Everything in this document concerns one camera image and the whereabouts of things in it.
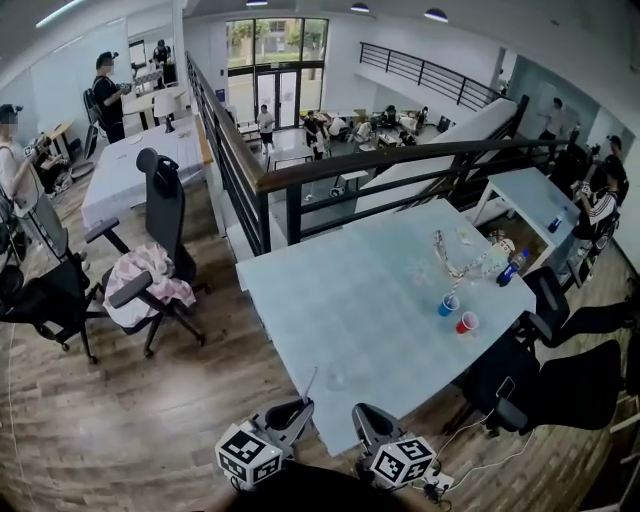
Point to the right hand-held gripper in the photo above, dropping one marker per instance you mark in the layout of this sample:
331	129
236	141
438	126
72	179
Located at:
400	462

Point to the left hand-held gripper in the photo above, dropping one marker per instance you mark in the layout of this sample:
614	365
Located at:
247	455

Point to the purple straw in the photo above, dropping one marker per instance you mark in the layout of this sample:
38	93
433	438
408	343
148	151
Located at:
310	385

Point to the red plastic cup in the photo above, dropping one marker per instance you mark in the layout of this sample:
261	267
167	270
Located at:
464	327

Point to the blue plastic cup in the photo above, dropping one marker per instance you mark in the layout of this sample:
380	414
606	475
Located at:
445	309

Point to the person's black shirt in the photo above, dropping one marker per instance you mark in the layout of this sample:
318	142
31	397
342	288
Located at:
320	490

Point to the white power strip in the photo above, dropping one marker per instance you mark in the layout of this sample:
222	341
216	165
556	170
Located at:
440	482

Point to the light blue flowered tablecloth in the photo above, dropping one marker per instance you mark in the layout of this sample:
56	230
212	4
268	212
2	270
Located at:
360	300

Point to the white smartphone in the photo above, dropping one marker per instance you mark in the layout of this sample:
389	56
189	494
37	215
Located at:
505	387

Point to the black office chair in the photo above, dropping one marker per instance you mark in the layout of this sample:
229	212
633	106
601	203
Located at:
45	295
565	385
550	295
167	210

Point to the dark soda bottle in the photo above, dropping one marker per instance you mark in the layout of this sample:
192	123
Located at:
510	270

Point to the small clear packet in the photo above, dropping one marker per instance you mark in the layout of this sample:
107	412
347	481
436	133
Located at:
463	236

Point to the pink checkered cloth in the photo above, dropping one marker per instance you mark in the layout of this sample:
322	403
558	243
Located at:
140	270

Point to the cream cartoon figure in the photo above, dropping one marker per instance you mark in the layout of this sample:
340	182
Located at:
505	247

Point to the colourful snack packets pile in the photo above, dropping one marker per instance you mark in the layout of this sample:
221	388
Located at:
497	234

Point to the black railing wooden handrail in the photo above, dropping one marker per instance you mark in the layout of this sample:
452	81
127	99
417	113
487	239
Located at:
262	181

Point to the blue plastic bottle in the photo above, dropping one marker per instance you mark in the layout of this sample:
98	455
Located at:
556	224

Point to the small white table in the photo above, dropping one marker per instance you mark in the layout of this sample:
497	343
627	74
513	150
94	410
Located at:
530	200

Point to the white cloth covered table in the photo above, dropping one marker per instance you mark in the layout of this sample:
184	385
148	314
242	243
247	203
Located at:
130	170

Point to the white table lamp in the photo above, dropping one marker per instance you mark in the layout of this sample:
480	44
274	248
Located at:
164	105

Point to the black metal balcony railing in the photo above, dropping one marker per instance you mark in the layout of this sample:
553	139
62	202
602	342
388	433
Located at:
388	60

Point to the black pendant lamp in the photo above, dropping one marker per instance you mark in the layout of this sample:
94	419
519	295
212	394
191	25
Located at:
359	7
256	2
435	14

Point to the white metal chair frame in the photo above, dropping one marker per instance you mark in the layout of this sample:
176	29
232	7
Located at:
627	425

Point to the glass entrance window wall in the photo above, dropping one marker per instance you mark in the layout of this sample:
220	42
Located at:
280	95

